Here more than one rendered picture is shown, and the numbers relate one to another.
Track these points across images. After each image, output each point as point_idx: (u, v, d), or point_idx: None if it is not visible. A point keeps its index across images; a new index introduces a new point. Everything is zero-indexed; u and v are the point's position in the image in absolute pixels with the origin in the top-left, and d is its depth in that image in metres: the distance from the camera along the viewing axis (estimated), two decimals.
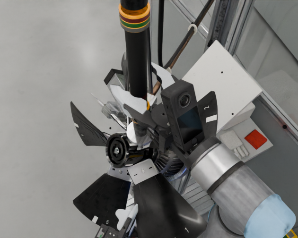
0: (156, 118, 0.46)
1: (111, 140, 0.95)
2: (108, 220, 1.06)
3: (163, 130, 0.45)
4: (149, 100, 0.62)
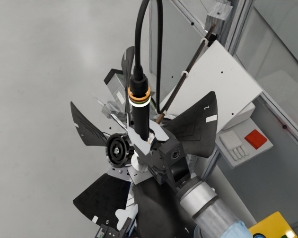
0: (155, 161, 0.62)
1: (111, 140, 0.95)
2: (108, 220, 1.06)
3: (160, 171, 0.61)
4: (149, 139, 0.78)
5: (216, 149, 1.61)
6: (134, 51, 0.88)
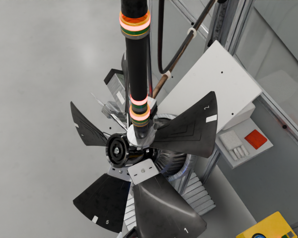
0: None
1: (111, 140, 0.95)
2: (108, 220, 1.06)
3: None
4: (149, 104, 0.63)
5: (216, 149, 1.61)
6: None
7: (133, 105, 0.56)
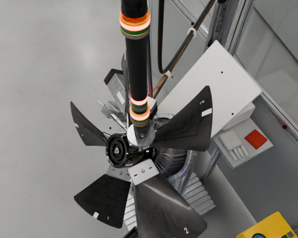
0: None
1: (121, 139, 0.91)
2: (83, 135, 1.19)
3: None
4: (149, 104, 0.63)
5: (216, 149, 1.61)
6: (202, 148, 0.70)
7: (133, 105, 0.56)
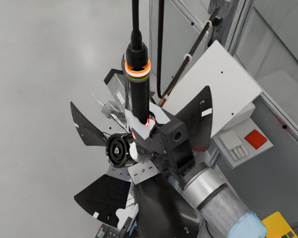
0: (155, 146, 0.55)
1: (121, 139, 0.91)
2: (83, 135, 1.19)
3: (161, 157, 0.55)
4: (149, 125, 0.71)
5: (216, 149, 1.61)
6: (202, 148, 0.70)
7: None
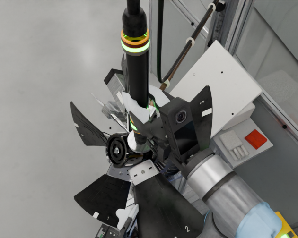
0: (155, 131, 0.50)
1: (121, 139, 0.91)
2: (83, 135, 1.19)
3: (162, 142, 0.49)
4: None
5: (216, 149, 1.61)
6: (202, 148, 0.70)
7: None
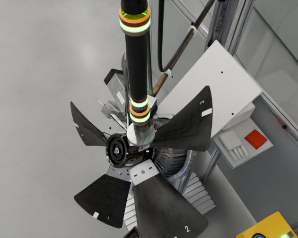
0: None
1: (121, 139, 0.91)
2: (83, 135, 1.19)
3: None
4: (149, 102, 0.62)
5: (216, 149, 1.61)
6: (202, 148, 0.70)
7: (133, 104, 0.56)
